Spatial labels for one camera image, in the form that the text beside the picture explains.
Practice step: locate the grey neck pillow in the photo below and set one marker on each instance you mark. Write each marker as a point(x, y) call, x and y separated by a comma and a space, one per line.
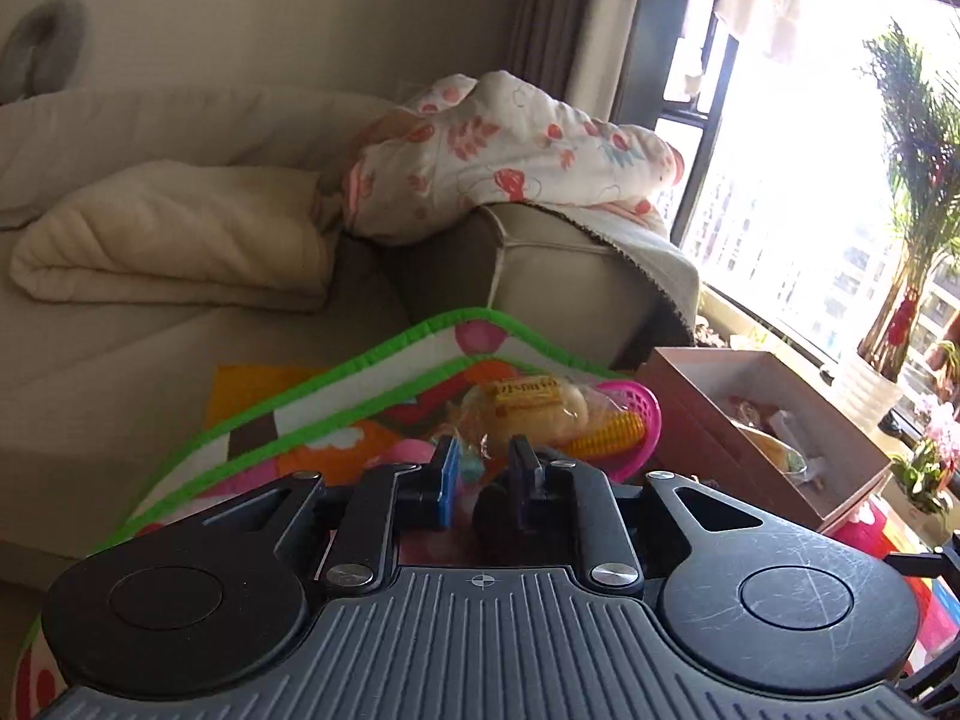
point(52, 45)

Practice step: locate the potted palm plant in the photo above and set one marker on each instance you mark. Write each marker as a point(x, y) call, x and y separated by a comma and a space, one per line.
point(922, 165)

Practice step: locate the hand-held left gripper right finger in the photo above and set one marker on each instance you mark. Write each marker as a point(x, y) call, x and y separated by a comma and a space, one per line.
point(534, 481)

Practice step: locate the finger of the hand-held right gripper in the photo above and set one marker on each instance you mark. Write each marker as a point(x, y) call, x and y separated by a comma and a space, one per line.
point(930, 564)

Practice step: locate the black window frame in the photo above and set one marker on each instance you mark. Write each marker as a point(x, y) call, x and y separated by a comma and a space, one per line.
point(637, 52)

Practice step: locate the beige sofa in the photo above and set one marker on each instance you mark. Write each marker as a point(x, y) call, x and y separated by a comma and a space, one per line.
point(112, 405)

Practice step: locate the white ribbed plant pot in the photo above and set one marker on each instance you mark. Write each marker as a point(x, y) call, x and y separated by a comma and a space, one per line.
point(870, 390)

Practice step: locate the colourful play mat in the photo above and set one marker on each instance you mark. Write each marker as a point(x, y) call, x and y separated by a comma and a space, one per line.
point(337, 457)

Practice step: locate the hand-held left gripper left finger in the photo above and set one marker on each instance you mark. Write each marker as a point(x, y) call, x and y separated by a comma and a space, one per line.
point(450, 484)

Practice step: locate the floral white quilt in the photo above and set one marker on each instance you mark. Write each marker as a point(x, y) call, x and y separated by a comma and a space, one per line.
point(510, 157)

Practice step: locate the black plush toy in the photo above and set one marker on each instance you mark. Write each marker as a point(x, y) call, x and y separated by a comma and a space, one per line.
point(493, 523)

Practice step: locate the pink toy basket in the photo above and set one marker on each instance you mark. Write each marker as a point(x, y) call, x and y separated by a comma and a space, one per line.
point(639, 397)

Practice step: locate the brown curtain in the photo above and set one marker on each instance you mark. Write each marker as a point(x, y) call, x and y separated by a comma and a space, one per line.
point(555, 22)

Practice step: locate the pink cardboard box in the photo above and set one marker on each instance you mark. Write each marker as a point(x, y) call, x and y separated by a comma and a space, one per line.
point(697, 435)

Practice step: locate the bread packet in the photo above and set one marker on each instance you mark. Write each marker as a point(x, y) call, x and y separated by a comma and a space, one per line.
point(525, 411)

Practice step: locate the beige armrest towel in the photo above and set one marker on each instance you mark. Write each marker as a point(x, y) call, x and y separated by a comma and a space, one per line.
point(645, 255)

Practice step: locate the cream folded blanket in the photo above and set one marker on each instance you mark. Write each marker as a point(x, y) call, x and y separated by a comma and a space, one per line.
point(165, 240)

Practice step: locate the yellow toy corn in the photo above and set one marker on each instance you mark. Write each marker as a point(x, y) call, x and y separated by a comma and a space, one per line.
point(607, 435)

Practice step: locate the pink flowering plant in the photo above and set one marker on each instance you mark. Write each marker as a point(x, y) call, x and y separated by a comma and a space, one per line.
point(937, 450)

